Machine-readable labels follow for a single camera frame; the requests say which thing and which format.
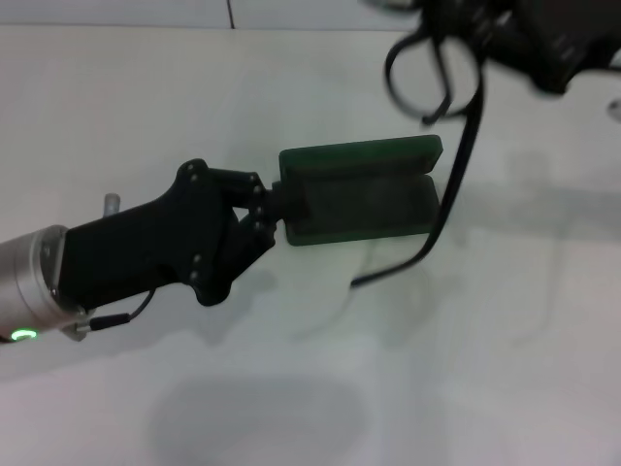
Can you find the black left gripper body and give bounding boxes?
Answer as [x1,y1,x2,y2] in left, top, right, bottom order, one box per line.
[56,158,245,309]

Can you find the green glasses case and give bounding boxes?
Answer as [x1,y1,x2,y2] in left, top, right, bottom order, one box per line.
[278,134,444,249]

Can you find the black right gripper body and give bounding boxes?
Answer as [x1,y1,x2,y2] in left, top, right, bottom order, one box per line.
[483,0,621,97]

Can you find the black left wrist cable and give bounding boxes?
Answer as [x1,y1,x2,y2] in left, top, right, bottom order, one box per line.
[72,288,157,342]

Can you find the black glasses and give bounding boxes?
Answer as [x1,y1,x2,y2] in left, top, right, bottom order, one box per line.
[350,14,492,288]

